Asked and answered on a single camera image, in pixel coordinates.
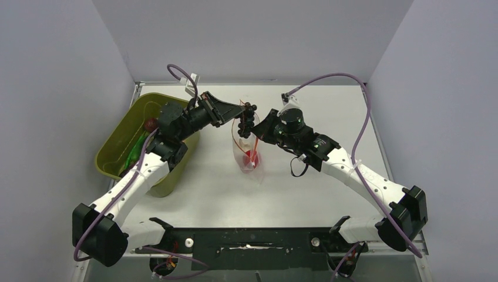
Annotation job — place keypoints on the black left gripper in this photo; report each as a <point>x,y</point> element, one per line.
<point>221,111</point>

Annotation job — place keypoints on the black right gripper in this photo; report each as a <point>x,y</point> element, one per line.
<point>263,130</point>

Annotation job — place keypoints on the black grape bunch toy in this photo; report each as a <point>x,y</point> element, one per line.
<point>247,120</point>

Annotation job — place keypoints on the clear zip bag orange zipper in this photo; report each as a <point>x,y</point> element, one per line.
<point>256,175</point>

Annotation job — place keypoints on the red yellow apple toy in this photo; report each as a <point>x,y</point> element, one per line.
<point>250,161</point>

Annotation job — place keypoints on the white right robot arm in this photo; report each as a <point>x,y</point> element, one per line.
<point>402,211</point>

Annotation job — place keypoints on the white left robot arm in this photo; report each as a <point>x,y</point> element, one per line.
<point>98,230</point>

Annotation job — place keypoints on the dark red round fruit toy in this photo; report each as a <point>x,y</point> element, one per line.
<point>150,125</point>

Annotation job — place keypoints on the olive green plastic bin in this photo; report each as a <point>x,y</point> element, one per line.
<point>111,158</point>

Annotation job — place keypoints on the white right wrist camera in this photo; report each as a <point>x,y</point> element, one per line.
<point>289,101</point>

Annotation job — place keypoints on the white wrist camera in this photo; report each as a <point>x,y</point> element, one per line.
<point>190,84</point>
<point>289,101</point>

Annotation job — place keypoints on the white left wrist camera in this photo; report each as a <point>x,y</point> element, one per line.
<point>190,84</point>

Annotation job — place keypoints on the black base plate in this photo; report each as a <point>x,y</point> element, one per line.
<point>257,249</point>

